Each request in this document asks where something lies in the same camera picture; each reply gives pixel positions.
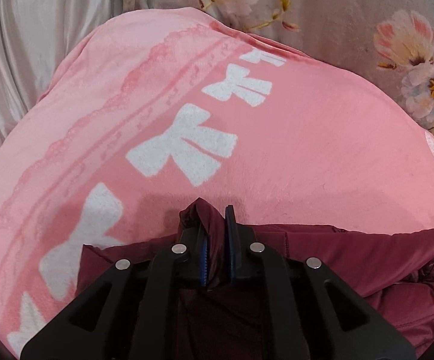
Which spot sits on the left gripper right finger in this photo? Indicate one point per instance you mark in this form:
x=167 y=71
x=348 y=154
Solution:
x=303 y=310

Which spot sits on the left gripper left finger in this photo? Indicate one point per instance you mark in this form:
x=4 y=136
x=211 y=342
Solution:
x=130 y=310

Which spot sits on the maroon quilted puffer jacket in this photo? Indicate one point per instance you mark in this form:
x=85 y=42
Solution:
x=394 y=273

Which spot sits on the pink blanket with white bows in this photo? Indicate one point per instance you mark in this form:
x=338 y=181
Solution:
x=157 y=108

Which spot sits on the grey floral bedsheet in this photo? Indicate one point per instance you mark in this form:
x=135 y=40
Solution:
x=388 y=42

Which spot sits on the silver satin curtain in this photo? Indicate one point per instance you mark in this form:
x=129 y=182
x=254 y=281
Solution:
x=35 y=36

